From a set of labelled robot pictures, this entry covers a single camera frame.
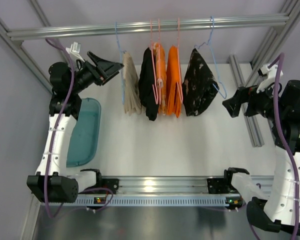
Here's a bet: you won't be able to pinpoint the light blue wire hanger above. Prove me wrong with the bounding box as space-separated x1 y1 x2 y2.
114 22 125 105

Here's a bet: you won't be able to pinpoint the beige trousers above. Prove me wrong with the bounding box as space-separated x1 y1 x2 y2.
122 52 143 116

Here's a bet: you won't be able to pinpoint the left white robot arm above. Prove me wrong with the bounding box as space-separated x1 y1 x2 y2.
26 51 124 203

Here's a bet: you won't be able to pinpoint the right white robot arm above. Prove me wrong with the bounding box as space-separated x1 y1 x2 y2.
228 80 300 238

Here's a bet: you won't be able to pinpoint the pink hanger of black garment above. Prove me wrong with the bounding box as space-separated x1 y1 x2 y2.
150 20 160 105

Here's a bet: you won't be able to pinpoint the pink hanger of orange garment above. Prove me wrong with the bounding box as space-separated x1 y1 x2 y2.
176 18 183 103

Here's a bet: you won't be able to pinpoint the blue hanger of patterned garment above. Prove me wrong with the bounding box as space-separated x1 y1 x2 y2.
194 16 228 100

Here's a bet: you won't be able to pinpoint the black bleached patterned garment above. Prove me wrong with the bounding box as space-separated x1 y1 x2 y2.
182 48 219 117

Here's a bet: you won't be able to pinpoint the orange white patterned garment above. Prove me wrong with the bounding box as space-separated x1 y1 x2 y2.
153 42 167 115

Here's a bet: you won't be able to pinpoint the solid orange garment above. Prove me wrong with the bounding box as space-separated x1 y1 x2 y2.
166 45 182 118

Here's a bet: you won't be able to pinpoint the teal plastic bin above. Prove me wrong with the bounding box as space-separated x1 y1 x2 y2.
66 97 102 168

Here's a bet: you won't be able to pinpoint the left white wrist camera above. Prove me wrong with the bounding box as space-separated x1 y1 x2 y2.
65 41 85 62

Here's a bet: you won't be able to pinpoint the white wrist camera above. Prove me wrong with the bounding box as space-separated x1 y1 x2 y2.
256 64 278 94
65 41 85 62

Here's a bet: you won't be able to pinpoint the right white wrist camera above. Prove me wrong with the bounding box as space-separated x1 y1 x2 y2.
256 64 278 94

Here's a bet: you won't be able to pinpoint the right aluminium frame post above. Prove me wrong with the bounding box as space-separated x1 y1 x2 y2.
227 53 266 148

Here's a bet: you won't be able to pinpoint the aluminium frame post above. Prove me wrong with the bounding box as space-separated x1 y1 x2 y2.
0 18 52 94
227 53 266 148

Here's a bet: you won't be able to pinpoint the aluminium hanging rail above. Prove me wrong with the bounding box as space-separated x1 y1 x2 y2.
7 13 290 41

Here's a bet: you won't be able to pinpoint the left aluminium frame post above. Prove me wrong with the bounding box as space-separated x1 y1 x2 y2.
0 18 52 94

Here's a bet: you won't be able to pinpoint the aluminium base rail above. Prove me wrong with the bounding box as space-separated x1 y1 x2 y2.
82 175 273 196

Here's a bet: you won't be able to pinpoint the slotted cable duct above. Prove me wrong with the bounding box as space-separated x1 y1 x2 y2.
41 194 246 207

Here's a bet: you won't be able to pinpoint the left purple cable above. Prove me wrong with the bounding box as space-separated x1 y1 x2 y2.
43 37 115 219

